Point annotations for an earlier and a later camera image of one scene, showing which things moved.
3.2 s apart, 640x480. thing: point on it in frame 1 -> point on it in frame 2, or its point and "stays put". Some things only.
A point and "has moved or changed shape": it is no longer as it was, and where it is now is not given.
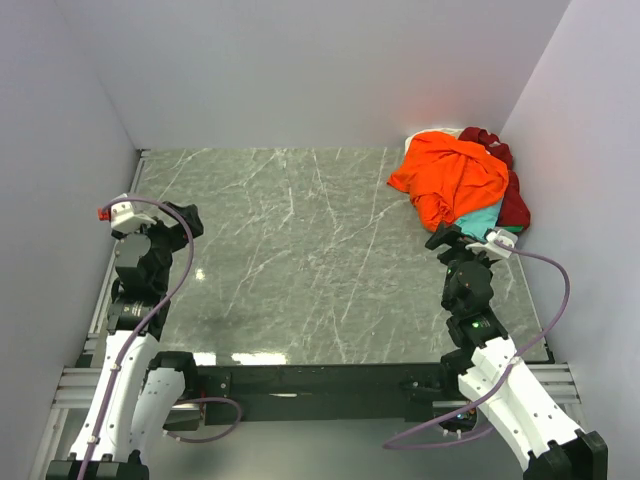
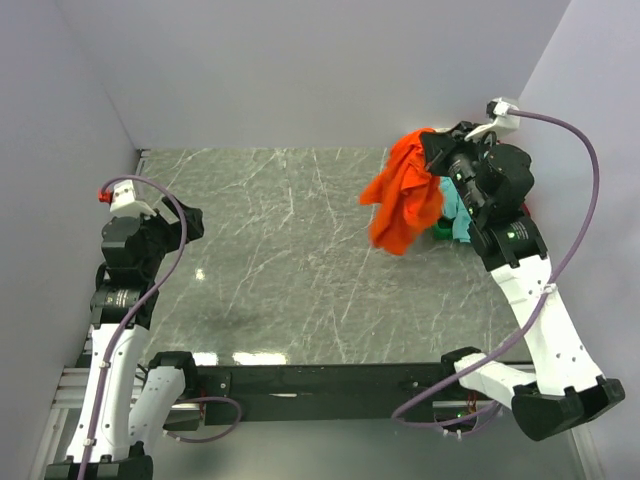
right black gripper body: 451,239 -> 442,155
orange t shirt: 448,179 has moved or changed shape
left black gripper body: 176,226 stays put
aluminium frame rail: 80,377 stays put
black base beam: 309,393 stays put
